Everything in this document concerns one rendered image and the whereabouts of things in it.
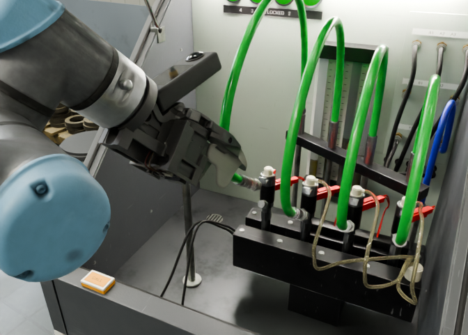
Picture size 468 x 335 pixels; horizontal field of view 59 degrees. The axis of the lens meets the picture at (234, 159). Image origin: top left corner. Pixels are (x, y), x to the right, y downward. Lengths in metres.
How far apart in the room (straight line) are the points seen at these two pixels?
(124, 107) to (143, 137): 0.05
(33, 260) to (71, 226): 0.03
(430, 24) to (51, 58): 0.72
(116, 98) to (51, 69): 0.07
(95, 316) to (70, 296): 0.06
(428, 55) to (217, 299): 0.65
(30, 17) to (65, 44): 0.03
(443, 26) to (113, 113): 0.67
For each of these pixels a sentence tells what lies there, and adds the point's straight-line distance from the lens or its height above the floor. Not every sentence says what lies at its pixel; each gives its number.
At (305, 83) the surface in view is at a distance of 0.58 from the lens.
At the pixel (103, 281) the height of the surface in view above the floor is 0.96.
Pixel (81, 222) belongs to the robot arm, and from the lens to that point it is 0.27.
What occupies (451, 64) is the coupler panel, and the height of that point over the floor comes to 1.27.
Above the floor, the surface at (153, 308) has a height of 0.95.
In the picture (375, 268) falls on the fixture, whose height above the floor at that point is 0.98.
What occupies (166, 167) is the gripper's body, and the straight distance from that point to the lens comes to 0.47.
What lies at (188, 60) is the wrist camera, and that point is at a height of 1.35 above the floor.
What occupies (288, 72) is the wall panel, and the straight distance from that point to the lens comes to 0.99.
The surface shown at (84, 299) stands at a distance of 0.82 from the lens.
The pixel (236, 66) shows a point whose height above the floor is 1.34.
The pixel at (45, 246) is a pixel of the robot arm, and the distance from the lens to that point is 0.27.
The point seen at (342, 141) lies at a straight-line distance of 0.99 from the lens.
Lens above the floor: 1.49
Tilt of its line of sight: 28 degrees down
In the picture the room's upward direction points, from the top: straight up
